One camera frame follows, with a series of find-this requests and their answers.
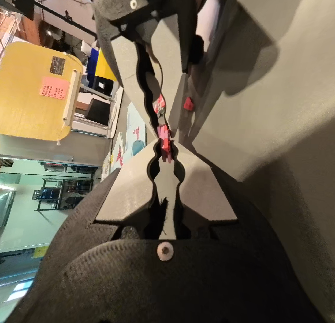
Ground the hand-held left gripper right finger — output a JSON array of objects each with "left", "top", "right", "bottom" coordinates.
[{"left": 171, "top": 140, "right": 238, "bottom": 228}]

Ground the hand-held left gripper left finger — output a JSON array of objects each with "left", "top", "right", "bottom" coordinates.
[{"left": 95, "top": 139, "right": 163, "bottom": 224}]

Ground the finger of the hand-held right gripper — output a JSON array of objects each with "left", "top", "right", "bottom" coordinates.
[
  {"left": 149, "top": 14, "right": 188, "bottom": 132},
  {"left": 111, "top": 38, "right": 161, "bottom": 139}
]

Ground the pink red grey brick model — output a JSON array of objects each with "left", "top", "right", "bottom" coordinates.
[{"left": 154, "top": 94, "right": 167, "bottom": 117}]

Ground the pink plate brick assembly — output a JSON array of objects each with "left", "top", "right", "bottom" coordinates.
[{"left": 157, "top": 124, "right": 174, "bottom": 163}]

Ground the yellow plastic bin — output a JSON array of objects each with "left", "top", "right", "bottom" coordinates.
[{"left": 94, "top": 48, "right": 119, "bottom": 82}]

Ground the flamingo cover instruction booklet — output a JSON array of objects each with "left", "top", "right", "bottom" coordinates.
[{"left": 102, "top": 150, "right": 113, "bottom": 183}]

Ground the blue plastic bin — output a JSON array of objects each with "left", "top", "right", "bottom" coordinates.
[{"left": 86, "top": 47, "right": 100, "bottom": 80}]

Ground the open instruction booklet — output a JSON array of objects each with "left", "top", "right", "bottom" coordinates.
[{"left": 125, "top": 102, "right": 147, "bottom": 162}]

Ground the black shelving rack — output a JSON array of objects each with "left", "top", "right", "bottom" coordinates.
[{"left": 32, "top": 178, "right": 92, "bottom": 211}]

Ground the pink sticky note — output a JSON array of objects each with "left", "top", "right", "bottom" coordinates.
[{"left": 39, "top": 76, "right": 70, "bottom": 100}]

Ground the wooden book stand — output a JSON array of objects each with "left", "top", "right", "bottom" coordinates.
[{"left": 0, "top": 42, "right": 124, "bottom": 147}]

